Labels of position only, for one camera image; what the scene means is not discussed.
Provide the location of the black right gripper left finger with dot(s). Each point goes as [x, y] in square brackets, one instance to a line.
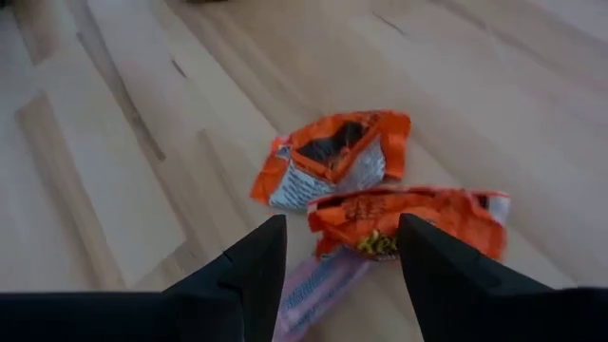
[256, 285]

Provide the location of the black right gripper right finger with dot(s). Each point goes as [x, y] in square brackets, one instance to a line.
[442, 285]

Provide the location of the pink candy wrapper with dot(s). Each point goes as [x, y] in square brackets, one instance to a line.
[313, 290]

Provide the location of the orange Reese's candy packet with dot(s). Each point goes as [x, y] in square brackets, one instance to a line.
[427, 214]

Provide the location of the orange silver candy packet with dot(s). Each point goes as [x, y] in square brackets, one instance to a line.
[332, 157]

